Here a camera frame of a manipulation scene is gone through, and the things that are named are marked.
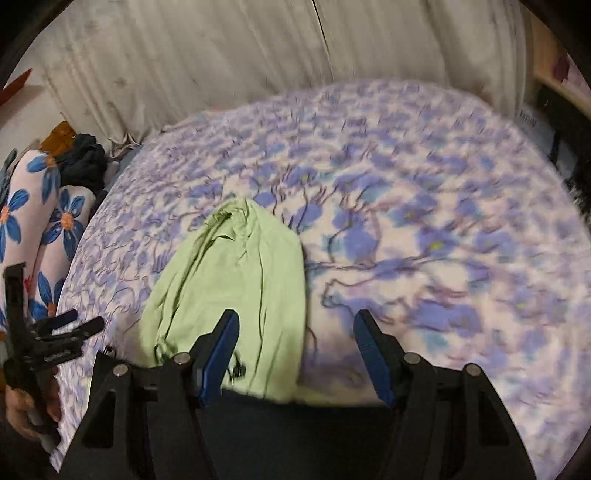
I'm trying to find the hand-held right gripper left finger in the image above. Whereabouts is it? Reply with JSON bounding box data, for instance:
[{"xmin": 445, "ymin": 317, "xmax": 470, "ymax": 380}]
[{"xmin": 69, "ymin": 309, "xmax": 241, "ymax": 480}]

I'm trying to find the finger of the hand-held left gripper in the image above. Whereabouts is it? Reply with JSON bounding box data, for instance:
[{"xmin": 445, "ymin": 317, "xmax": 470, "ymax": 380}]
[
  {"xmin": 37, "ymin": 316, "xmax": 105, "ymax": 344},
  {"xmin": 31, "ymin": 309, "xmax": 80, "ymax": 332}
]

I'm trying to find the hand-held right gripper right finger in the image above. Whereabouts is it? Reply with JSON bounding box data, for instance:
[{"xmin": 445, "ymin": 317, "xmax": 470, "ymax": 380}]
[{"xmin": 353, "ymin": 309, "xmax": 539, "ymax": 480}]

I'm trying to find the green and black hoodie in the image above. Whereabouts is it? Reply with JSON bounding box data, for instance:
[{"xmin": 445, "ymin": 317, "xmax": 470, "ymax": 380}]
[{"xmin": 139, "ymin": 198, "xmax": 407, "ymax": 480}]

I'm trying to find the person's left hand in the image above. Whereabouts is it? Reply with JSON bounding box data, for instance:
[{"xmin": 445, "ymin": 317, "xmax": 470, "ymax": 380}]
[{"xmin": 4, "ymin": 364, "xmax": 62, "ymax": 440}]

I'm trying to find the small blue flower pillow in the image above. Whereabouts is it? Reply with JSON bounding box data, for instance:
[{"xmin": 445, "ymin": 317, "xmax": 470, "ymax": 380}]
[{"xmin": 25, "ymin": 185, "xmax": 96, "ymax": 324}]

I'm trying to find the large blue flower pillow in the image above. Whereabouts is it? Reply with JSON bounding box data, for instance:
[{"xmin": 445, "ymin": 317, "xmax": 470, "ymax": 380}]
[{"xmin": 0, "ymin": 148, "xmax": 63, "ymax": 266}]

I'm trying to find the dark cloth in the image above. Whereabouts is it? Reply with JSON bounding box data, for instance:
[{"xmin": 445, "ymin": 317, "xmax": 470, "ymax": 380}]
[{"xmin": 59, "ymin": 133, "xmax": 110, "ymax": 195}]

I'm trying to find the purple floral bed sheet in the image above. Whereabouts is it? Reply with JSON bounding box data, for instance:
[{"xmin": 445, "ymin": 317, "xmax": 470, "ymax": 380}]
[{"xmin": 48, "ymin": 80, "xmax": 588, "ymax": 472}]

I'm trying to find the beige curtain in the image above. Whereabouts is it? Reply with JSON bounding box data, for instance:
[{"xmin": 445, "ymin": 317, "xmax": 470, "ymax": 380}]
[{"xmin": 28, "ymin": 0, "xmax": 533, "ymax": 155}]

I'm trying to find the wooden shelf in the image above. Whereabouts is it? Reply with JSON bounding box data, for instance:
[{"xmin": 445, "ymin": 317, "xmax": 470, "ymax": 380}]
[{"xmin": 530, "ymin": 18, "xmax": 591, "ymax": 121}]

